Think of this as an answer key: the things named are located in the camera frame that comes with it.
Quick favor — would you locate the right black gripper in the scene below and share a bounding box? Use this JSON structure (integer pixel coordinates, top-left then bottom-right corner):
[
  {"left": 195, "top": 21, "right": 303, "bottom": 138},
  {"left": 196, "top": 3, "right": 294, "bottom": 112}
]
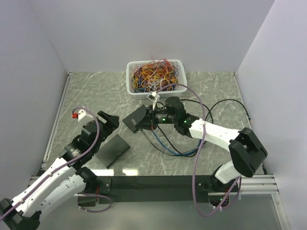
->
[{"left": 136, "top": 104, "right": 177, "bottom": 131}]

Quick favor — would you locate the black network switch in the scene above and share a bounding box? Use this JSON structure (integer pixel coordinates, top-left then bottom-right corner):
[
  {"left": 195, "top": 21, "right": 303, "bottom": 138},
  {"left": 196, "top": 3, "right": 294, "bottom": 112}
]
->
[
  {"left": 95, "top": 134, "right": 130, "bottom": 169},
  {"left": 122, "top": 105, "right": 150, "bottom": 134}
]

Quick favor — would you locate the blue ethernet cable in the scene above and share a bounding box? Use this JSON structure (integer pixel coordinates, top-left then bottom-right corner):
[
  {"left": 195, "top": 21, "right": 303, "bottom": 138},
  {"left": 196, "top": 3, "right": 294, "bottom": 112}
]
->
[{"left": 152, "top": 130, "right": 204, "bottom": 156}]

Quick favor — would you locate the black ethernet cable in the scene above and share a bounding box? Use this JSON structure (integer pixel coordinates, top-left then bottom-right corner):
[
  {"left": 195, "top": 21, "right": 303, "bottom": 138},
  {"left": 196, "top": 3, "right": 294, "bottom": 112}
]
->
[{"left": 141, "top": 98, "right": 254, "bottom": 158}]

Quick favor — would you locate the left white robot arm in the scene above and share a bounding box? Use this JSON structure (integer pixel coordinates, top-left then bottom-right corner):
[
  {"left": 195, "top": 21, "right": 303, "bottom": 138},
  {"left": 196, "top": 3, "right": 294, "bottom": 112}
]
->
[{"left": 0, "top": 107, "right": 119, "bottom": 230}]

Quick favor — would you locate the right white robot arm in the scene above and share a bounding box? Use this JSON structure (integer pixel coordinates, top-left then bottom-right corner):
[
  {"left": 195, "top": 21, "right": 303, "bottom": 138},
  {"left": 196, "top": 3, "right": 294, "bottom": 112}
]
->
[{"left": 133, "top": 97, "right": 268, "bottom": 191}]

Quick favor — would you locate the white plastic basket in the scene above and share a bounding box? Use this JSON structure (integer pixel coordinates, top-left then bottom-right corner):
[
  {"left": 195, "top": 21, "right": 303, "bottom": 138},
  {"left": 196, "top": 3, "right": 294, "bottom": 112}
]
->
[{"left": 126, "top": 58, "right": 187, "bottom": 100}]

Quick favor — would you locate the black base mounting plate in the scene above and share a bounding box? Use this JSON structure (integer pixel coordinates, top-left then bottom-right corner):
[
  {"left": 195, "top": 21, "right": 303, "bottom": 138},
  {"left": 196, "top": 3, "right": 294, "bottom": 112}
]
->
[{"left": 95, "top": 175, "right": 216, "bottom": 205}]

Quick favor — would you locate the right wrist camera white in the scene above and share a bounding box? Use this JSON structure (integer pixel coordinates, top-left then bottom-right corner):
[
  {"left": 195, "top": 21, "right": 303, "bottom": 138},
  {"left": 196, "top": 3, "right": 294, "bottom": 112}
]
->
[{"left": 146, "top": 91, "right": 160, "bottom": 110}]

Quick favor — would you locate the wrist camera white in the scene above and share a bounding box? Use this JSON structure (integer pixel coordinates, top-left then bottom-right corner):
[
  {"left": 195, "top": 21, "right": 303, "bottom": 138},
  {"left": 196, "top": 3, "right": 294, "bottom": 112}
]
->
[
  {"left": 146, "top": 91, "right": 160, "bottom": 110},
  {"left": 71, "top": 109, "right": 93, "bottom": 123}
]

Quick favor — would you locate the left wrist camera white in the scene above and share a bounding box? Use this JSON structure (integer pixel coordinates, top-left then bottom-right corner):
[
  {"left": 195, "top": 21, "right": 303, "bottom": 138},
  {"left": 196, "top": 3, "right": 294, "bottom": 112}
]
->
[{"left": 71, "top": 109, "right": 93, "bottom": 123}]

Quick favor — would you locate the tangled colourful wires bundle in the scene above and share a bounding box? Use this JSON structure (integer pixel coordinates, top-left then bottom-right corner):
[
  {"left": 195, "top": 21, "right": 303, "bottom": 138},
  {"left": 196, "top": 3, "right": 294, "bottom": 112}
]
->
[{"left": 130, "top": 55, "right": 181, "bottom": 93}]

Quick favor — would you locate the aluminium frame rail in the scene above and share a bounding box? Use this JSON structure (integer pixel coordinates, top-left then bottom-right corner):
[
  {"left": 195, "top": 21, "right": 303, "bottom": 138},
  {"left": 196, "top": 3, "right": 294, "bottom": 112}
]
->
[{"left": 25, "top": 71, "right": 72, "bottom": 192}]

